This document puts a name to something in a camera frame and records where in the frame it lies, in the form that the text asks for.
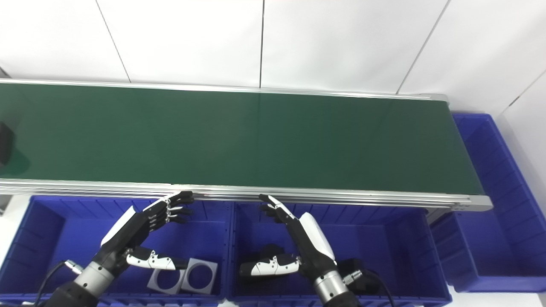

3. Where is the grey square plate round hole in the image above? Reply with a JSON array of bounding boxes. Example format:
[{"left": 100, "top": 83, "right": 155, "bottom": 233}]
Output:
[
  {"left": 147, "top": 266, "right": 186, "bottom": 295},
  {"left": 181, "top": 258, "right": 218, "bottom": 295}
]

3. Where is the green conveyor belt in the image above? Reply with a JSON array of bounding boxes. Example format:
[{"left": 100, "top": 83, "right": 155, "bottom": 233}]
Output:
[{"left": 0, "top": 78, "right": 494, "bottom": 212}]

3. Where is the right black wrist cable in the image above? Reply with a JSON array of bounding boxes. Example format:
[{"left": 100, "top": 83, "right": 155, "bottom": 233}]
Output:
[{"left": 341, "top": 269, "right": 396, "bottom": 307}]

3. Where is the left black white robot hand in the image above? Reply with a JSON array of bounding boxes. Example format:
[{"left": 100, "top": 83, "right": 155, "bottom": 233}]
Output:
[{"left": 92, "top": 191, "right": 195, "bottom": 273}]

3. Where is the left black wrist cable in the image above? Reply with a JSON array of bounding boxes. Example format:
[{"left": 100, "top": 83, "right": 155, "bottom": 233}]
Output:
[{"left": 34, "top": 260, "right": 84, "bottom": 307}]

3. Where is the blue plastic bin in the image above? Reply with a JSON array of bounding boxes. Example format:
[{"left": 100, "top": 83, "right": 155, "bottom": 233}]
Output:
[
  {"left": 226, "top": 201, "right": 453, "bottom": 307},
  {"left": 0, "top": 195, "right": 233, "bottom": 306},
  {"left": 431, "top": 113, "right": 546, "bottom": 293}
]

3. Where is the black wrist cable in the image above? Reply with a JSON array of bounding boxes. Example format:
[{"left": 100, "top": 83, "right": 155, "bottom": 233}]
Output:
[
  {"left": 34, "top": 260, "right": 84, "bottom": 307},
  {"left": 341, "top": 269, "right": 396, "bottom": 307}
]

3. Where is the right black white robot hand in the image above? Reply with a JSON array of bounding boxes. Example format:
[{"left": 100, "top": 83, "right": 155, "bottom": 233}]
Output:
[{"left": 239, "top": 194, "right": 337, "bottom": 282}]

